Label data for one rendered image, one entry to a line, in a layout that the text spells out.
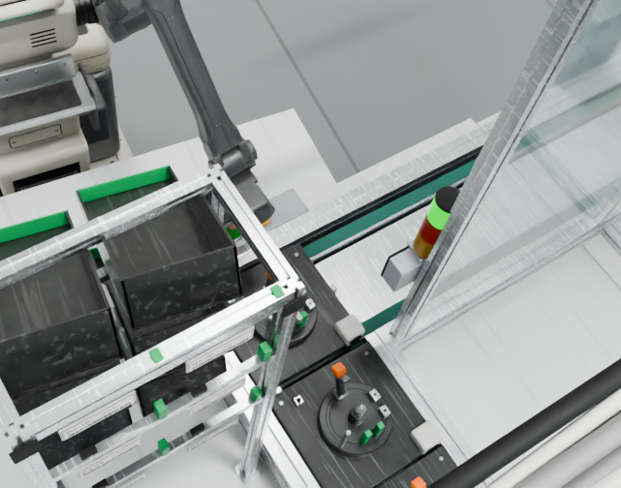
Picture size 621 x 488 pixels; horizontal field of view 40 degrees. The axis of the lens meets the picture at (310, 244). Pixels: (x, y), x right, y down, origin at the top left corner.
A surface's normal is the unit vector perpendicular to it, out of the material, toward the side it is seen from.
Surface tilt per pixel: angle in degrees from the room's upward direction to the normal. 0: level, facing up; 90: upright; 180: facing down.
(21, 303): 25
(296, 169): 0
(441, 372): 0
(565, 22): 90
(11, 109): 0
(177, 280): 65
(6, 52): 98
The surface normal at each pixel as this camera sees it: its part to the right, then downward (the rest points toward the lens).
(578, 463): 0.33, -0.17
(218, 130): 0.47, 0.46
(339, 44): 0.13, -0.49
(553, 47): -0.83, 0.43
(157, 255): -0.05, -0.79
